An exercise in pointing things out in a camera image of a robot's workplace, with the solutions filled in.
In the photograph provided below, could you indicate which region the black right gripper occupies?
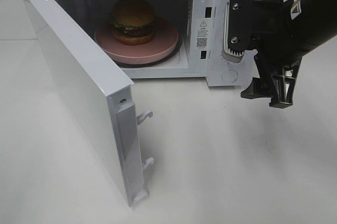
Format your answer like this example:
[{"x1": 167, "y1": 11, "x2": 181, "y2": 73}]
[{"x1": 223, "y1": 0, "x2": 301, "y2": 108}]

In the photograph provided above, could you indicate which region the white timer knob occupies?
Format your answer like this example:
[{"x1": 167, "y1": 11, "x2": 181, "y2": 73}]
[{"x1": 223, "y1": 52, "x2": 244, "y2": 64}]

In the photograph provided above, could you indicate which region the round white door button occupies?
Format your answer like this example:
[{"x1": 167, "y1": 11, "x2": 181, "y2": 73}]
[{"x1": 222, "y1": 70, "x2": 239, "y2": 83}]

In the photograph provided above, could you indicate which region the pink round plate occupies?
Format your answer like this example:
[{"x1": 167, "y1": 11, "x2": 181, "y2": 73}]
[{"x1": 94, "y1": 17, "x2": 179, "y2": 65}]

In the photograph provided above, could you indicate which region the burger with lettuce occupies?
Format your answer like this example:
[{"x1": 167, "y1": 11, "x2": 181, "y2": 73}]
[{"x1": 108, "y1": 0, "x2": 155, "y2": 45}]

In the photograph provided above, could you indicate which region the white microwave door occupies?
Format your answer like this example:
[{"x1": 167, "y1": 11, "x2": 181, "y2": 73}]
[{"x1": 23, "y1": 0, "x2": 154, "y2": 206}]

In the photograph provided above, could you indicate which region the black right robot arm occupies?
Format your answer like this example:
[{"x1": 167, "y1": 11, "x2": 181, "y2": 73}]
[{"x1": 224, "y1": 0, "x2": 336, "y2": 109}]

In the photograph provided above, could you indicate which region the glass microwave turntable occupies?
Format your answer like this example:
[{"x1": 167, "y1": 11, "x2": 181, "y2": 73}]
[{"x1": 114, "y1": 35, "x2": 182, "y2": 68}]

